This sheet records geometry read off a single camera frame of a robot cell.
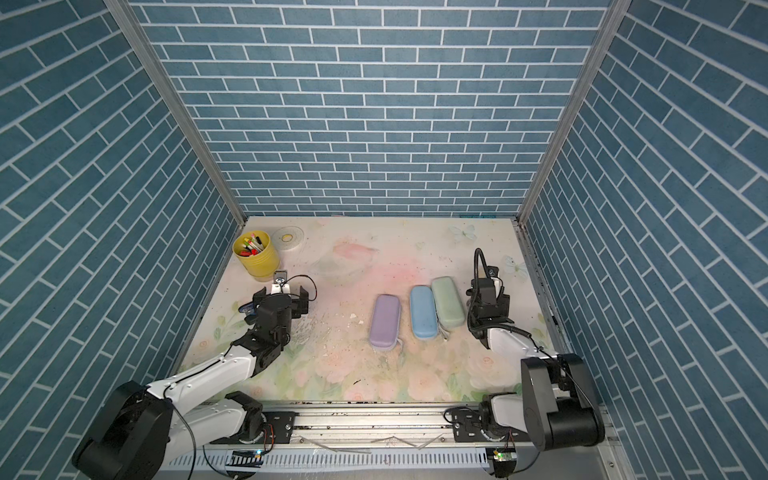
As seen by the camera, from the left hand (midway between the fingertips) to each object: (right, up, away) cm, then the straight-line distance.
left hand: (294, 289), depth 86 cm
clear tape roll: (-12, +15, +27) cm, 33 cm away
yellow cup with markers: (-14, +11, +5) cm, 18 cm away
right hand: (+61, -3, +5) cm, 61 cm away
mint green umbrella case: (+46, -7, +5) cm, 47 cm away
